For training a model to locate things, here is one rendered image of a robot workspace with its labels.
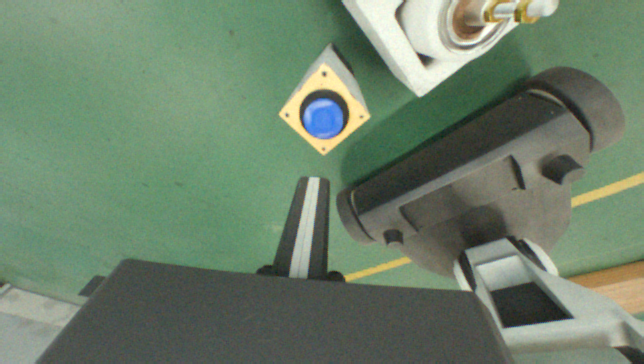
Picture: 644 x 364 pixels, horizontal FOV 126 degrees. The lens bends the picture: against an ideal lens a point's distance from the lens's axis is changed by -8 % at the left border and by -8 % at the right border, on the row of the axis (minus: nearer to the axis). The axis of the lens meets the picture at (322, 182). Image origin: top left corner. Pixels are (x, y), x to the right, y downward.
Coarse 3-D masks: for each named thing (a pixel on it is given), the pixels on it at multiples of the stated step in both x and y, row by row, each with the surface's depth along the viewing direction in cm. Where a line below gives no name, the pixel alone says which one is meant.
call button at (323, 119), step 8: (312, 104) 18; (320, 104) 18; (328, 104) 17; (336, 104) 18; (312, 112) 18; (320, 112) 18; (328, 112) 18; (336, 112) 18; (304, 120) 19; (312, 120) 19; (320, 120) 19; (328, 120) 18; (336, 120) 18; (312, 128) 19; (320, 128) 19; (328, 128) 19; (336, 128) 19; (320, 136) 20; (328, 136) 20
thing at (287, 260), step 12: (300, 180) 10; (312, 180) 10; (300, 192) 9; (300, 204) 8; (288, 216) 8; (300, 216) 8; (288, 228) 7; (300, 228) 7; (288, 240) 7; (300, 240) 7; (276, 252) 6; (288, 252) 6; (300, 252) 6; (276, 264) 6; (288, 264) 6; (288, 276) 6
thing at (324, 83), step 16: (320, 80) 18; (336, 80) 17; (304, 96) 19; (320, 96) 18; (336, 96) 18; (352, 96) 18; (288, 112) 20; (304, 112) 20; (352, 112) 19; (304, 128) 21; (352, 128) 20; (320, 144) 22; (336, 144) 22
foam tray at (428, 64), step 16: (352, 0) 24; (368, 0) 23; (384, 0) 23; (400, 0) 23; (368, 16) 24; (384, 16) 24; (368, 32) 33; (384, 32) 25; (400, 32) 25; (384, 48) 29; (400, 48) 26; (400, 64) 27; (416, 64) 27; (432, 64) 28; (448, 64) 27; (400, 80) 39; (416, 80) 29; (432, 80) 29
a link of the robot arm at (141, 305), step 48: (96, 288) 5; (144, 288) 4; (192, 288) 4; (240, 288) 4; (288, 288) 4; (336, 288) 4; (384, 288) 4; (432, 288) 4; (96, 336) 3; (144, 336) 3; (192, 336) 4; (240, 336) 4; (288, 336) 4; (336, 336) 4; (384, 336) 4; (432, 336) 4; (480, 336) 4
